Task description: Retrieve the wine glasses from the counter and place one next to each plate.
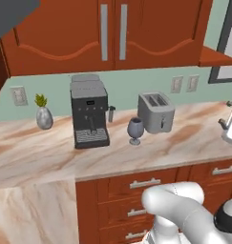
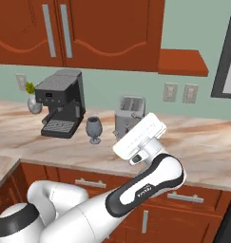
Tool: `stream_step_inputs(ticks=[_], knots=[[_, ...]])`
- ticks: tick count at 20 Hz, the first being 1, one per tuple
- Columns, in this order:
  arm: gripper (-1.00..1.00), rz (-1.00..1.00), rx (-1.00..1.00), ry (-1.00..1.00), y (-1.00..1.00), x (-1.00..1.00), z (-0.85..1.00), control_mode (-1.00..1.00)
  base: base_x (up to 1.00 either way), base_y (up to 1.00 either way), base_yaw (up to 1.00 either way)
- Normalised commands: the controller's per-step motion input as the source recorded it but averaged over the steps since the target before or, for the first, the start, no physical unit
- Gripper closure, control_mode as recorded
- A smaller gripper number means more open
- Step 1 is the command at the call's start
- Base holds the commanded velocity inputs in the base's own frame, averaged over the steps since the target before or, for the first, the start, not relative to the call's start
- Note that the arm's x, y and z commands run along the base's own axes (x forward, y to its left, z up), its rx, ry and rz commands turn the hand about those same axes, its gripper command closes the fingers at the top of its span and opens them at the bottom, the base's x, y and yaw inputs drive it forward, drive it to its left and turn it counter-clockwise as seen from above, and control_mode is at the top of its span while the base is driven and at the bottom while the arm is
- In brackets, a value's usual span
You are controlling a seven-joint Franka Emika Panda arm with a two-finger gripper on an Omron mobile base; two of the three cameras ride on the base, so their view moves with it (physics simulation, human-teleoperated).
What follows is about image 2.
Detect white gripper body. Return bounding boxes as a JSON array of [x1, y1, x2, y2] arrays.
[[112, 112, 167, 161]]

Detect grey wine glass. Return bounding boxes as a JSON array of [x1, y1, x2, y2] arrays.
[[85, 116, 104, 145]]

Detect silver toaster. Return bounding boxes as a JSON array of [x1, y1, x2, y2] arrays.
[[112, 95, 147, 142]]

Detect red drawer front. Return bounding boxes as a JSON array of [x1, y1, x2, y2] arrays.
[[151, 184, 226, 215], [57, 167, 136, 198]]

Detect black espresso machine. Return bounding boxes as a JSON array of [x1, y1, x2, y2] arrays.
[[34, 68, 87, 140]]

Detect red lower cupboard door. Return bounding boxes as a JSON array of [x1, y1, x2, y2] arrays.
[[110, 203, 216, 243]]

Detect red cupboard door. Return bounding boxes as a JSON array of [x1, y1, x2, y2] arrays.
[[56, 0, 165, 73], [0, 0, 65, 68], [110, 203, 216, 243]]

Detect silver vase with plant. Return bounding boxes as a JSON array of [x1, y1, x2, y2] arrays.
[[25, 82, 44, 115]]

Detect red upper cupboard door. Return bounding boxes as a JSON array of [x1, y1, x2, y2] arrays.
[[56, 0, 165, 73], [0, 0, 65, 68]]

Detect dark framed window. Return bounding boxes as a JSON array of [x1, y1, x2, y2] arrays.
[[210, 0, 231, 100]]

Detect black appliance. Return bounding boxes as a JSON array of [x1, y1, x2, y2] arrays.
[[212, 191, 231, 243]]

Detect red corner cupboard front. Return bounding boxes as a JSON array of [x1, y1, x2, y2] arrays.
[[0, 162, 29, 228]]

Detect grey wall socket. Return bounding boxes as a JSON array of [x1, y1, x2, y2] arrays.
[[14, 72, 29, 92], [182, 83, 200, 104], [162, 82, 179, 103]]

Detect grey drawer handle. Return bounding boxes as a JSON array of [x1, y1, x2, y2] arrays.
[[166, 191, 205, 204], [74, 178, 107, 190]]

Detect grey lower cupboard handle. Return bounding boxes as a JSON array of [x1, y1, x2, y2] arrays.
[[141, 209, 149, 234]]

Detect red wall shelf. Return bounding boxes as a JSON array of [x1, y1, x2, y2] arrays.
[[158, 48, 210, 78]]

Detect grey cupboard door handle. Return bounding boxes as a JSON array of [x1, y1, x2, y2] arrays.
[[41, 4, 58, 59], [59, 4, 73, 60]]

